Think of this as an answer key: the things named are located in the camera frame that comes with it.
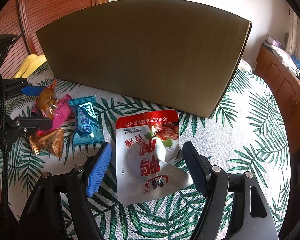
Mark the stack of papers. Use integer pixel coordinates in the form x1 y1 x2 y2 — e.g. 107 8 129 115
263 34 300 76

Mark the orange clear candy wrapper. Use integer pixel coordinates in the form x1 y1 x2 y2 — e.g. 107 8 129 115
36 79 58 120

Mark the wooden louvered wardrobe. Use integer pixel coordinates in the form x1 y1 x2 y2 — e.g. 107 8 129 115
0 0 109 79

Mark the gold brown candy wrapper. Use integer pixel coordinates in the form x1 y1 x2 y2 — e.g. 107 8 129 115
29 128 64 158

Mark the blue candy wrapper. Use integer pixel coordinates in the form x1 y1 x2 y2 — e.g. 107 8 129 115
68 96 104 146

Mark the pink candy wrapper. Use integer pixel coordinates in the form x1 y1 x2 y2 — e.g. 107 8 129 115
32 94 72 134

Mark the brown cardboard box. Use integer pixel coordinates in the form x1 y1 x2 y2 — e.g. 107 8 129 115
36 0 252 118

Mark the yellow plush toy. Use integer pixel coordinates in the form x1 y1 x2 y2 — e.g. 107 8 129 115
14 54 46 79

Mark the silver red snack pouch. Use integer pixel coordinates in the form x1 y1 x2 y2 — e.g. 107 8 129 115
116 109 192 205

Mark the long wooden sideboard cabinet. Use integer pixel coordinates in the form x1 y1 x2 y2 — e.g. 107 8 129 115
255 45 300 153

